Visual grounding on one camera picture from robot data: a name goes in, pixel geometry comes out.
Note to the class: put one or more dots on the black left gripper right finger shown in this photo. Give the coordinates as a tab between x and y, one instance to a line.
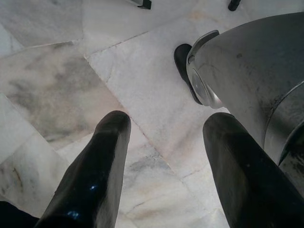
244	180

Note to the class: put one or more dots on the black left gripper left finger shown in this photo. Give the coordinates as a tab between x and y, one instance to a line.
95	178

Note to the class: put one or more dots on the silver left robot leg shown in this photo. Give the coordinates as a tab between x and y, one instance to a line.
249	61

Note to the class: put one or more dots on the black left robot foot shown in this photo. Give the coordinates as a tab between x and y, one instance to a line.
183	61

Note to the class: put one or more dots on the pink marble pattern folding table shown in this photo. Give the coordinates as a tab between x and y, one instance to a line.
235	4

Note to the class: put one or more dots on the silver metal clothes rack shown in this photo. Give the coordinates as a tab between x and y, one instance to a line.
142	3

